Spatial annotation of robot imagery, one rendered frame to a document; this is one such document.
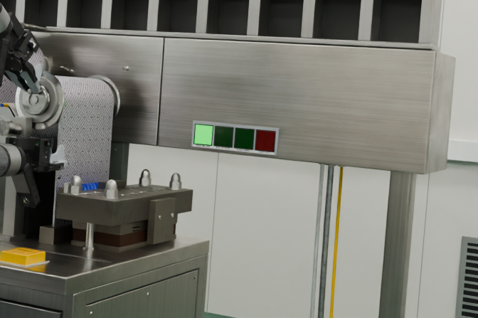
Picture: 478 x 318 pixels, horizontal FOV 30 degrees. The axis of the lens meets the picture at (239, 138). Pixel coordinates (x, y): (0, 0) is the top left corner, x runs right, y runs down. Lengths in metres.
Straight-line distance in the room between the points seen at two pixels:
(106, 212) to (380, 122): 0.70
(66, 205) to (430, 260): 2.75
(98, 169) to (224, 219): 2.63
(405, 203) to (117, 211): 0.76
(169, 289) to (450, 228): 2.51
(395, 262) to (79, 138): 0.88
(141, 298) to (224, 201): 2.83
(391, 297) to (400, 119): 0.50
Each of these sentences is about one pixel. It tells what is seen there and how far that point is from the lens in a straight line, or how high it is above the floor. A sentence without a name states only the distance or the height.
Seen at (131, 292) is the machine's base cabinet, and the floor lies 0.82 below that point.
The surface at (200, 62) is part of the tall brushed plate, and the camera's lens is 2.40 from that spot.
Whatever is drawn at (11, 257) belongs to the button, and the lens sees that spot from 2.00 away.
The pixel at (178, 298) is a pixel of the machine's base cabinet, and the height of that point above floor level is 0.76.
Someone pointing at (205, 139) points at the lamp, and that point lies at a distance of 2.38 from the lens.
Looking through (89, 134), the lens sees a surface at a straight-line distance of 2.35.
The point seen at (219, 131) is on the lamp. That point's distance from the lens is 2.36.
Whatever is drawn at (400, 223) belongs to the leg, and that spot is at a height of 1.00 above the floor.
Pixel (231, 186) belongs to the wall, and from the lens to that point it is 4.94.
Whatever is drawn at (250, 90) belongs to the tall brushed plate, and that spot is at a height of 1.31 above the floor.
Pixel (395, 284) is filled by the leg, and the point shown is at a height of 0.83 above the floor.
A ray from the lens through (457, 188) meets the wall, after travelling 4.56.
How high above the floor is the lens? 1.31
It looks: 3 degrees down
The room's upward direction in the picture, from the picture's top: 4 degrees clockwise
